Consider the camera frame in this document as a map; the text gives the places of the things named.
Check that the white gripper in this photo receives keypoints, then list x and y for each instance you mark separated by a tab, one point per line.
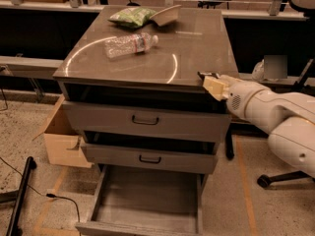
242	98

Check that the dark chocolate bar wrapper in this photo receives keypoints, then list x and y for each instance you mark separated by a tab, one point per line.
203	75

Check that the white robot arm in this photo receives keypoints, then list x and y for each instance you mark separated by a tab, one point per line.
287	118

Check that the grey top drawer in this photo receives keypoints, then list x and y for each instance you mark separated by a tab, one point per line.
146	122

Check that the grey drawer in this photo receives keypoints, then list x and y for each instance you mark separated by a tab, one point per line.
146	122
144	202
153	159

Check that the grey drawer cabinet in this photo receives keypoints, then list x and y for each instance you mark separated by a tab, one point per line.
164	77

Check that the grey middle drawer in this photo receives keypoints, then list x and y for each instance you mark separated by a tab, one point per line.
153	159

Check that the grey bottom drawer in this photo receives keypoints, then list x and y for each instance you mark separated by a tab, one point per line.
144	202

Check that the left sanitizer pump bottle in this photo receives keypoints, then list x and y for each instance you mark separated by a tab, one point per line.
258	71

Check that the white bowl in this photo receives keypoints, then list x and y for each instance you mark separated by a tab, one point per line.
166	16

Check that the black office chair base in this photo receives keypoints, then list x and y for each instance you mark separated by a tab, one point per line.
265	181

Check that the clear plastic water bottle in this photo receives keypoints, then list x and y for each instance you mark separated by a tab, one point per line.
130	44

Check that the green chip bag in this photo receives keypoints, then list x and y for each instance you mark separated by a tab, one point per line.
132	17

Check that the cardboard box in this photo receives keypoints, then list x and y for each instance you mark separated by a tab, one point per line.
62	143

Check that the black floor stand leg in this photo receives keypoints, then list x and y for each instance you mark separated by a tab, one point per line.
17	197

